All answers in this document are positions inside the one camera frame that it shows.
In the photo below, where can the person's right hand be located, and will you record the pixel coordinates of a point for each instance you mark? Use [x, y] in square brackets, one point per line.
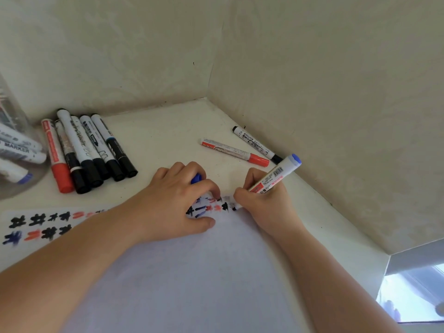
[274, 215]

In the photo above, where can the person's left hand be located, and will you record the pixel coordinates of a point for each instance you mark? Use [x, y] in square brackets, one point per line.
[163, 211]

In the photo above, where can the white paper sheet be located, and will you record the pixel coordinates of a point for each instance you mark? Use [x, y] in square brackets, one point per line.
[190, 273]

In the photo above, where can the white marker chunky black cap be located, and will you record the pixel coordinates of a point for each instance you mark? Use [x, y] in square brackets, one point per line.
[102, 169]
[20, 152]

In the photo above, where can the black cap bold print marker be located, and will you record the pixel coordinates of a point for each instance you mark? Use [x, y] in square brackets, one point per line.
[118, 152]

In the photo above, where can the long white black-cap marker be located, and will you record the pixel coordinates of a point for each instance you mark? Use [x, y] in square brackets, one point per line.
[92, 136]
[71, 131]
[253, 142]

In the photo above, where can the red cap white barrel marker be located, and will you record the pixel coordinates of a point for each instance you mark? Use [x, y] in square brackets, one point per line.
[64, 178]
[229, 150]

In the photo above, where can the worn white black-ended marker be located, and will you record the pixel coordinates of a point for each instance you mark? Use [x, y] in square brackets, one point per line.
[80, 183]

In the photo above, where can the transparent plastic jar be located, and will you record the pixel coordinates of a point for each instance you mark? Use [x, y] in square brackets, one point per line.
[34, 176]

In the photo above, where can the white barcode black-cap marker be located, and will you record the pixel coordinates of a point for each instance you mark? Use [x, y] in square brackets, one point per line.
[17, 136]

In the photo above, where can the person's right forearm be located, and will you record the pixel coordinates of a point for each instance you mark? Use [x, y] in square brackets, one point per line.
[340, 291]

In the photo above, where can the person's left forearm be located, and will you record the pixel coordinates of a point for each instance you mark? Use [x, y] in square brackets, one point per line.
[62, 273]

